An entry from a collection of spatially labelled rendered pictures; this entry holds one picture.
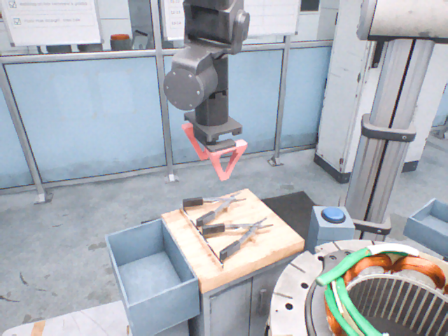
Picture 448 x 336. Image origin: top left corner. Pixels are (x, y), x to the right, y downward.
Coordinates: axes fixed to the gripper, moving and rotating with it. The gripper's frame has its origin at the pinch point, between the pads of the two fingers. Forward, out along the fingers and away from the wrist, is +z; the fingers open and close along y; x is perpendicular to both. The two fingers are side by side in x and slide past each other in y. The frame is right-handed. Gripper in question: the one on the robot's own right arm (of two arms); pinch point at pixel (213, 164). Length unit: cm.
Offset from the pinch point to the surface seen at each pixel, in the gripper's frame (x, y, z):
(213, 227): -4.4, 8.1, 7.0
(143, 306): -19.0, 14.7, 10.1
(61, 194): -41, -201, 121
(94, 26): 10, -188, -1
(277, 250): 3.9, 15.6, 9.9
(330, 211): 21.7, 9.9, 12.6
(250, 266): -1.7, 15.8, 10.4
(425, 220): 39.3, 19.6, 14.9
